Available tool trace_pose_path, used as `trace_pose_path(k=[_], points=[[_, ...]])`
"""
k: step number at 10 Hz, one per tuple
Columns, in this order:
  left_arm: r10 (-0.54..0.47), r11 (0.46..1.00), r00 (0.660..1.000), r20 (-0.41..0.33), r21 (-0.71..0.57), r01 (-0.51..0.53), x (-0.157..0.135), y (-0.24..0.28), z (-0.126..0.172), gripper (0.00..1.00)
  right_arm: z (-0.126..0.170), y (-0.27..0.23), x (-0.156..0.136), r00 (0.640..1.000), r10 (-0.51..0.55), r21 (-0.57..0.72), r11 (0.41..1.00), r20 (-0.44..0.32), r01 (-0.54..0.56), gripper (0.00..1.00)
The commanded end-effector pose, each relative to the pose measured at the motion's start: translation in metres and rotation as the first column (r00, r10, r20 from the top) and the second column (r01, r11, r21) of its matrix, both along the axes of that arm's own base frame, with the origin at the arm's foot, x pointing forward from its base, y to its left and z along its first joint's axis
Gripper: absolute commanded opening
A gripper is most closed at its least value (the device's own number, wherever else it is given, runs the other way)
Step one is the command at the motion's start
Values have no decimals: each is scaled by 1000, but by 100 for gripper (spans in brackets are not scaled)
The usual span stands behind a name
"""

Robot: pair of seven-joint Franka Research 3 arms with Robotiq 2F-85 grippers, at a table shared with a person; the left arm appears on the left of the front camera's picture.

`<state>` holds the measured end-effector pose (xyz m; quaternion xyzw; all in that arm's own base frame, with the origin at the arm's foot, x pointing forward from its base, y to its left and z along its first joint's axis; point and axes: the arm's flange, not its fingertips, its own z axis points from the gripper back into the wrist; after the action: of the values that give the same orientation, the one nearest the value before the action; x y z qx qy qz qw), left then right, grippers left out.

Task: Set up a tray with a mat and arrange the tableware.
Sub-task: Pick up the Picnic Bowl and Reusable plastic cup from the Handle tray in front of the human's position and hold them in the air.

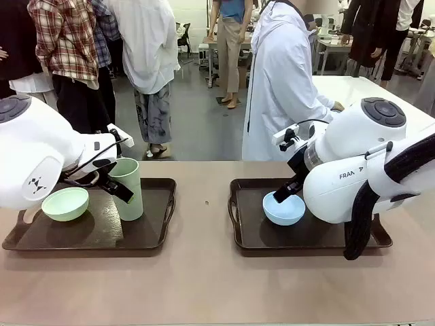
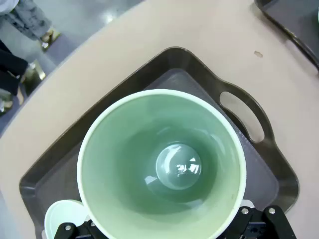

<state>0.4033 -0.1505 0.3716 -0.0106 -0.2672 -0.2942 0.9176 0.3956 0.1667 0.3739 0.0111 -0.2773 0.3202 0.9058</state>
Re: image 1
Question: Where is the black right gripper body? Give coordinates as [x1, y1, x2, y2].
[286, 149, 310, 187]

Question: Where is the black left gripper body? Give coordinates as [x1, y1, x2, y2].
[93, 162, 120, 187]

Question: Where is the tall pale green cup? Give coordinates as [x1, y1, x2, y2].
[108, 158, 144, 222]

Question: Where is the light blue bowl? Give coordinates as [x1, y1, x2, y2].
[262, 191, 306, 227]

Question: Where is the pale green bowl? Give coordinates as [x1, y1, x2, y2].
[41, 188, 90, 223]

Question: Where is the person's right forearm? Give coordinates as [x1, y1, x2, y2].
[314, 94, 336, 115]

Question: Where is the dark brown tray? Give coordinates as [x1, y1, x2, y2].
[1, 177, 178, 253]
[228, 177, 394, 257]

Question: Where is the person in white hooded coat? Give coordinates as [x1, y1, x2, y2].
[241, 0, 341, 162]

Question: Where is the white side table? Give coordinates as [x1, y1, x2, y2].
[311, 75, 435, 120]

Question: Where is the grey background workbench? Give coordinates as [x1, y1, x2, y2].
[312, 33, 356, 76]

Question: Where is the person in loose white shirt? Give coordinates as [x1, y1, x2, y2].
[103, 0, 181, 160]

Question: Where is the person in blue plaid shirt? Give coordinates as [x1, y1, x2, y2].
[90, 0, 124, 126]

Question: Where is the person in red plaid shirt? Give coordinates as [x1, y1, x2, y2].
[27, 0, 118, 135]

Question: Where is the person in black clothes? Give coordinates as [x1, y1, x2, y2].
[339, 0, 411, 82]

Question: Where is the black office chair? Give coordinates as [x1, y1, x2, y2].
[175, 22, 192, 61]

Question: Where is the person in dark top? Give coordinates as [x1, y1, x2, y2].
[0, 0, 57, 100]

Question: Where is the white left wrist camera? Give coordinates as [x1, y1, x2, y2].
[107, 124, 135, 149]

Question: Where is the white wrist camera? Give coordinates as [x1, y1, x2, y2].
[107, 124, 135, 149]
[273, 124, 300, 152]

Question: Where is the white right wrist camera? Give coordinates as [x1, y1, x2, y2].
[273, 124, 300, 152]

